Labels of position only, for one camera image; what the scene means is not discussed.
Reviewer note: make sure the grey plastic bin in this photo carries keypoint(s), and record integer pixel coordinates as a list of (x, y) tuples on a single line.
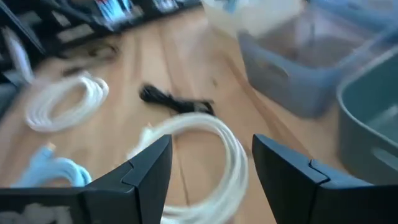
[(280, 81)]

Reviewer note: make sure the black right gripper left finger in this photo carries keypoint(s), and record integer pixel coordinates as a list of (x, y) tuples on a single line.
[(146, 174)]

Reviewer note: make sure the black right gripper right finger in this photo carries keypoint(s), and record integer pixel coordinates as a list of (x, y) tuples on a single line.
[(280, 174)]

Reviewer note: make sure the teal plastic bin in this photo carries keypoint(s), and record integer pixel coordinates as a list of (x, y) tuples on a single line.
[(351, 140)]

